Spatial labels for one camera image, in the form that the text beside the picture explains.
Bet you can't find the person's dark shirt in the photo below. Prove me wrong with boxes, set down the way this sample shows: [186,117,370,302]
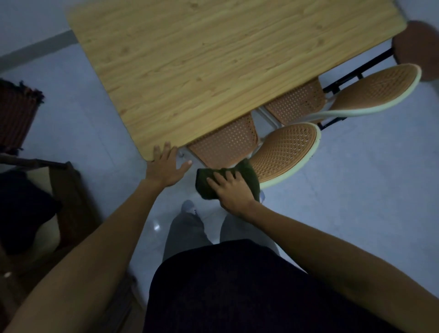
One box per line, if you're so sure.
[142,239,407,333]

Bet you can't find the dark red fringed rug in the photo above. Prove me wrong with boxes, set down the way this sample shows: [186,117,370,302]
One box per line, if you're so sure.
[0,79,45,156]

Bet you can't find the orange mesh chair white rim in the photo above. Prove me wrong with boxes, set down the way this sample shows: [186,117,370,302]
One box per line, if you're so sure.
[187,113,322,190]
[263,63,422,126]

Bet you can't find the person's right hand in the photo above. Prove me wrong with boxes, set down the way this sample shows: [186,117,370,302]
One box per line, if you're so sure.
[206,170,260,220]

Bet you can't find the black metal table frame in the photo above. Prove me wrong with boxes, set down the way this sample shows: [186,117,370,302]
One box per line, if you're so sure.
[317,48,394,131]

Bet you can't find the dark blue cushion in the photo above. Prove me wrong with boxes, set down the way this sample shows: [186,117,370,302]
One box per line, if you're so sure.
[0,169,63,256]

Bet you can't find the person's left hand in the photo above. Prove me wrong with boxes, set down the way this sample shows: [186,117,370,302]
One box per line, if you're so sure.
[145,142,193,189]

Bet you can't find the round brown stool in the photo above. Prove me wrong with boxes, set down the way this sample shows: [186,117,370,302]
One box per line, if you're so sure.
[392,20,439,82]

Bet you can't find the person's grey trousers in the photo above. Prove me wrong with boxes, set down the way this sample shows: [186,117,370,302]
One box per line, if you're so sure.
[161,210,292,271]

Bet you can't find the brown wooden armchair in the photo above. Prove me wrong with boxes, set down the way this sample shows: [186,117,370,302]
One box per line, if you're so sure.
[0,153,146,333]

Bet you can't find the person's left forearm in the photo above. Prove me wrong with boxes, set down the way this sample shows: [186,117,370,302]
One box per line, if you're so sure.
[3,178,166,333]

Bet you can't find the dark green cleaning cloth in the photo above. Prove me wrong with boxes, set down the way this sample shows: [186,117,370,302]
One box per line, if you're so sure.
[195,158,261,202]

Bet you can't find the person's right forearm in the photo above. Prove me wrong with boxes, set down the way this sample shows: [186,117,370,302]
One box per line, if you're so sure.
[244,202,439,333]

